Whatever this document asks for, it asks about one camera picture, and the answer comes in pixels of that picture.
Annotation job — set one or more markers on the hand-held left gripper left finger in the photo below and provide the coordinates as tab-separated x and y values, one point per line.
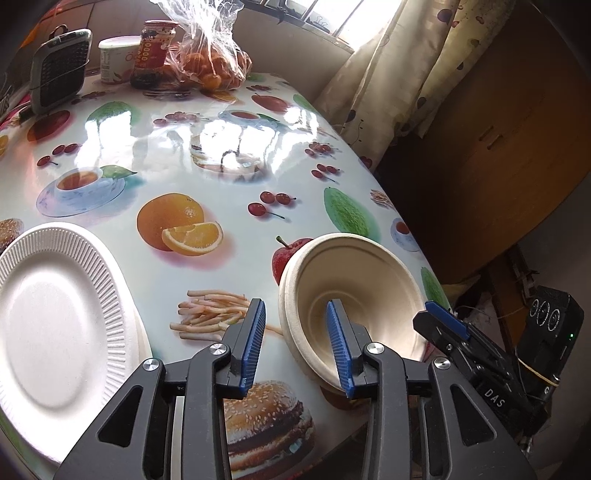
253	350

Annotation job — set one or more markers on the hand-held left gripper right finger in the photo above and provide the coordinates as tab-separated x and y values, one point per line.
339	350

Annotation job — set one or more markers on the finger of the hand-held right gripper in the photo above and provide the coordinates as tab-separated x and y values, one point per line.
445	318
438	334

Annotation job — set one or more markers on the beige paper bowl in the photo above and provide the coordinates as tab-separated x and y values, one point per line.
284	295
369	277

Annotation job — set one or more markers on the white foam plate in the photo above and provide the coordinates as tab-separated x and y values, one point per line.
60	323

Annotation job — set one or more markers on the wooden cabinet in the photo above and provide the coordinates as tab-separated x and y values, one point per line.
508	161

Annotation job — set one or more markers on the fruit printed tablecloth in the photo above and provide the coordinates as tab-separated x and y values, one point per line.
184	152

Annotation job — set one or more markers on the patterned beige curtain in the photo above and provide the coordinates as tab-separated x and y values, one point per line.
415	69

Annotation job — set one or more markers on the plastic bag of oranges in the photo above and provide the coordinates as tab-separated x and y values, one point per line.
212	64

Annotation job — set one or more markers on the window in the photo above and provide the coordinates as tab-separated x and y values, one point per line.
360	18

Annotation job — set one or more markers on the red label jar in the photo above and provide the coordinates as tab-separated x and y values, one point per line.
154	50

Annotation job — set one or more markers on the white plastic tub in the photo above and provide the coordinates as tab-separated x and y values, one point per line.
117	60

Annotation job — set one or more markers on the grey portable heater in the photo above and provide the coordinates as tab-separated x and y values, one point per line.
60	69

